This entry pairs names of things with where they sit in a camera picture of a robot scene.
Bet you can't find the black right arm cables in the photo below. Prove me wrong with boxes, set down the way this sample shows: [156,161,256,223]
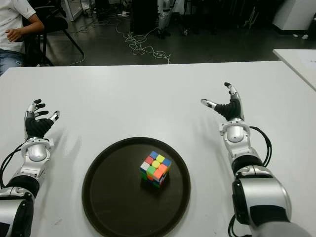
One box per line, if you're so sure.
[249,125,273,166]

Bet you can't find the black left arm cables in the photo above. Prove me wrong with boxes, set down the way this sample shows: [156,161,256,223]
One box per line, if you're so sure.
[0,144,25,188]

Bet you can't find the multicoloured Rubik's cube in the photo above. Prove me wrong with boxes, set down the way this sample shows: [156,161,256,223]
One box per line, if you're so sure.
[140,151,173,190]

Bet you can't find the black office chair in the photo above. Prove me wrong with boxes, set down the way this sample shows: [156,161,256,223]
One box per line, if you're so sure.
[22,0,86,67]

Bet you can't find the tangled white floor cable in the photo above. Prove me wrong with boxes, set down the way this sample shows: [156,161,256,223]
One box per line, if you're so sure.
[116,21,171,65]

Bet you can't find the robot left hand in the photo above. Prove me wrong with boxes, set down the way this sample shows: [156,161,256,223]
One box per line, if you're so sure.
[24,99,61,142]

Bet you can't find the white side table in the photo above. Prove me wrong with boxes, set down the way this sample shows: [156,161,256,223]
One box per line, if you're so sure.
[273,48,316,91]

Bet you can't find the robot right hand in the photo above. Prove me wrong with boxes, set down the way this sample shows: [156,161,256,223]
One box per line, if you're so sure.
[200,82,245,122]

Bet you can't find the white panel board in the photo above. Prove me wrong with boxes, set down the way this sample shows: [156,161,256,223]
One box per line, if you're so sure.
[66,0,83,22]

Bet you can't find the dark brown round plate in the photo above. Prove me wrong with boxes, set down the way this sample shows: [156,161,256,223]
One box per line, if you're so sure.
[81,137,192,237]

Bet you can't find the seated person white shirt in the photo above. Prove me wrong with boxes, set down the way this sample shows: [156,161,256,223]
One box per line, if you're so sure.
[0,0,45,76]

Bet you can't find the grey metal stand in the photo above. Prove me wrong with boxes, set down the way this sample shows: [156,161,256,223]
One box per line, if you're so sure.
[244,6,260,28]

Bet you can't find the silver humanoid robot legs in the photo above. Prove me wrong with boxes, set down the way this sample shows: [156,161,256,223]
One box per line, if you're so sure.
[157,0,176,39]

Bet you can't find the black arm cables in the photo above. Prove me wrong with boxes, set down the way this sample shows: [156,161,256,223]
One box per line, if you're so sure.
[0,144,25,188]
[249,125,273,166]

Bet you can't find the white cabinet black base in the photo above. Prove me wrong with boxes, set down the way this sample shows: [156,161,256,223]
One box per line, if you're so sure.
[272,0,316,32]

